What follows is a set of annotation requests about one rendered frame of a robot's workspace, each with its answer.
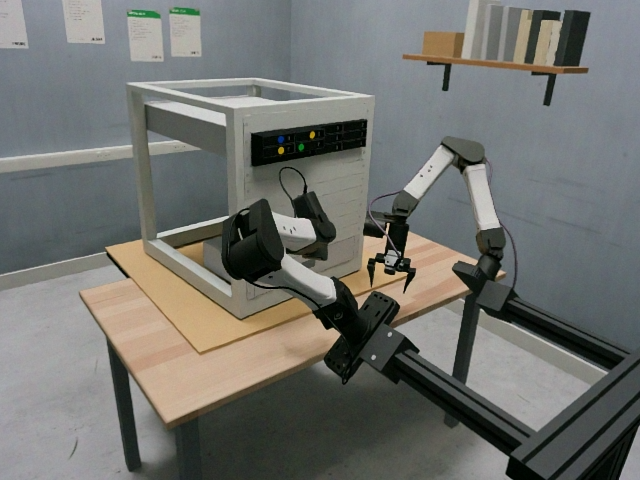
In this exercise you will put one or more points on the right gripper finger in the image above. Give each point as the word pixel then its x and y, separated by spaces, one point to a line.
pixel 371 270
pixel 408 280

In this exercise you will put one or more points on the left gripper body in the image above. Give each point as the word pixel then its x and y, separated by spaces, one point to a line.
pixel 316 254

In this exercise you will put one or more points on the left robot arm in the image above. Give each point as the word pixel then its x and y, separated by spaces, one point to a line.
pixel 260 257

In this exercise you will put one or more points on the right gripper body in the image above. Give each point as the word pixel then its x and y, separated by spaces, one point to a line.
pixel 389 257

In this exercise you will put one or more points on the beige rack frame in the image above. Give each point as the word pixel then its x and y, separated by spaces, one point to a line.
pixel 339 179

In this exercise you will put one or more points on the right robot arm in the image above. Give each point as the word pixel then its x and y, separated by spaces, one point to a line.
pixel 470 160

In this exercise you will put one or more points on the tan cardboard sheet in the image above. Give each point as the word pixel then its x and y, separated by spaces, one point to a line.
pixel 206 325

